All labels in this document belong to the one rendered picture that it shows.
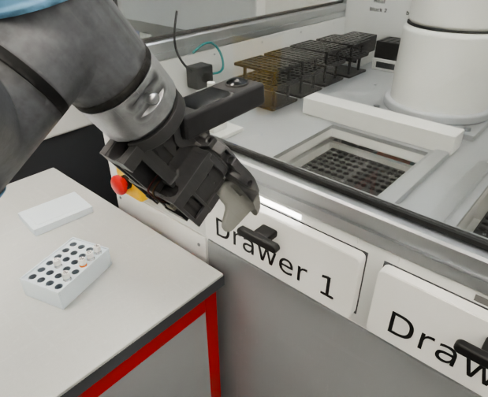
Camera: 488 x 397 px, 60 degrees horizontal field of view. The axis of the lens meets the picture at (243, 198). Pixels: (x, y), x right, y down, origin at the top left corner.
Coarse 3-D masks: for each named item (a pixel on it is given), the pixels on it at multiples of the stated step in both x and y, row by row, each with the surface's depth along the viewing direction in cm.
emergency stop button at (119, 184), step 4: (112, 176) 80; (116, 176) 79; (120, 176) 79; (112, 180) 80; (116, 180) 79; (120, 180) 79; (124, 180) 79; (112, 184) 80; (116, 184) 79; (120, 184) 79; (124, 184) 79; (116, 188) 80; (120, 188) 79; (124, 188) 79; (116, 192) 81; (120, 192) 80; (124, 192) 80
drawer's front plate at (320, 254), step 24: (216, 216) 71; (264, 216) 63; (216, 240) 74; (240, 240) 69; (288, 240) 62; (312, 240) 58; (336, 240) 57; (264, 264) 68; (288, 264) 64; (312, 264) 60; (336, 264) 57; (360, 264) 55; (312, 288) 62; (336, 288) 59
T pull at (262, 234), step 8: (264, 224) 63; (240, 232) 62; (248, 232) 62; (256, 232) 62; (264, 232) 62; (272, 232) 62; (256, 240) 61; (264, 240) 60; (272, 240) 60; (264, 248) 60; (272, 248) 59
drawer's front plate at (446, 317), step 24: (384, 288) 53; (408, 288) 51; (432, 288) 50; (384, 312) 55; (408, 312) 52; (432, 312) 50; (456, 312) 48; (480, 312) 46; (384, 336) 57; (432, 336) 51; (456, 336) 49; (480, 336) 47; (432, 360) 53; (456, 360) 50; (480, 384) 49
